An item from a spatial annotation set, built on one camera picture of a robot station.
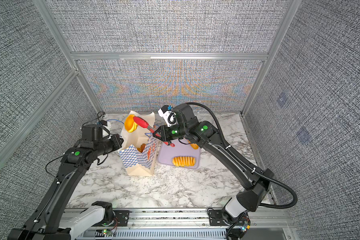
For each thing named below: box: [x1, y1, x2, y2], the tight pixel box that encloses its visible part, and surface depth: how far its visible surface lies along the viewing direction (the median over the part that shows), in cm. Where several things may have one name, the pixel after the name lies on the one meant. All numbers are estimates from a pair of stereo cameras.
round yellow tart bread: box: [124, 114, 138, 133], surface depth 72 cm
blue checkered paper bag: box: [119, 111, 159, 177], surface depth 79 cm
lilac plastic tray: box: [157, 138, 201, 169], surface depth 97 cm
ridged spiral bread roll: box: [172, 155, 196, 167], surface depth 91 cm
